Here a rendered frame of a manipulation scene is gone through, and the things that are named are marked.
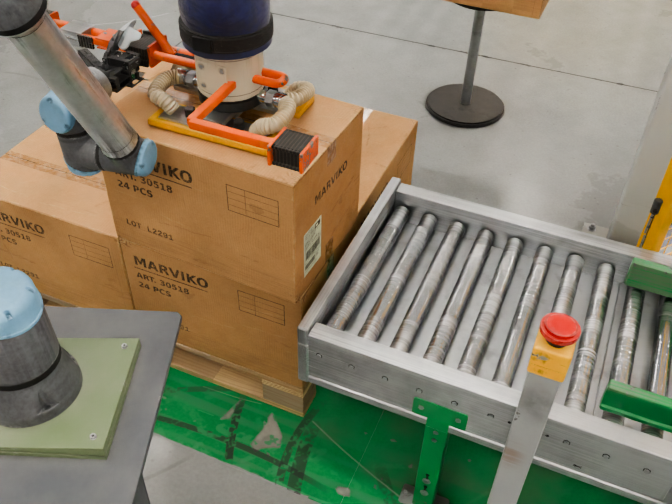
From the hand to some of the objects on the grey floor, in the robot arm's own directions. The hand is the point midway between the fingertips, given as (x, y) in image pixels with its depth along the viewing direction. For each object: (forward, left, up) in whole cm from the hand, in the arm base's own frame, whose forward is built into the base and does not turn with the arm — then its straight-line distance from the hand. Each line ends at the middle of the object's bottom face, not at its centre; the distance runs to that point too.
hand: (137, 46), depth 194 cm
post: (-79, -94, -116) cm, 169 cm away
